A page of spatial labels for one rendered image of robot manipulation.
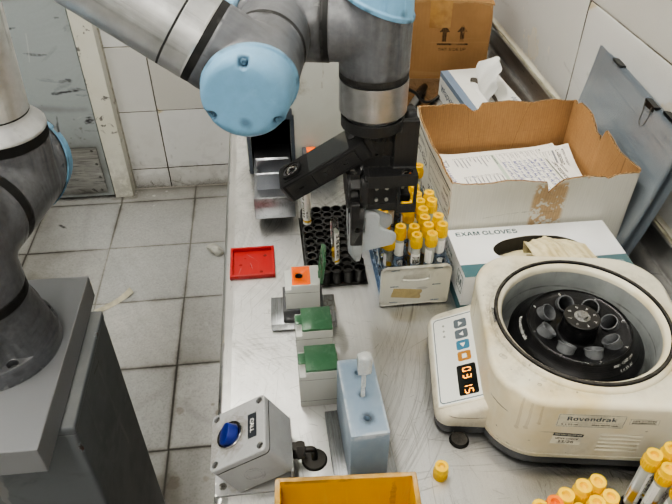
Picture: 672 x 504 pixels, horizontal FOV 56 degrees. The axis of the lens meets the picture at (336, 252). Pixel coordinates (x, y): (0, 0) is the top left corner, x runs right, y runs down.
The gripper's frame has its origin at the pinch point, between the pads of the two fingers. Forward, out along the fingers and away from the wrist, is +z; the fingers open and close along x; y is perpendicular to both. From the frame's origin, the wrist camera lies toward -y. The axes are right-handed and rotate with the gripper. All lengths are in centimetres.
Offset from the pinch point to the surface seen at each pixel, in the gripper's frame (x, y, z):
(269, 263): 11.5, -11.6, 11.1
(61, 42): 160, -88, 32
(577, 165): 28, 42, 6
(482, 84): 58, 32, 5
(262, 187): 26.3, -12.7, 6.8
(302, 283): -1.6, -6.6, 3.6
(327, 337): -9.0, -3.7, 6.3
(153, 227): 139, -65, 99
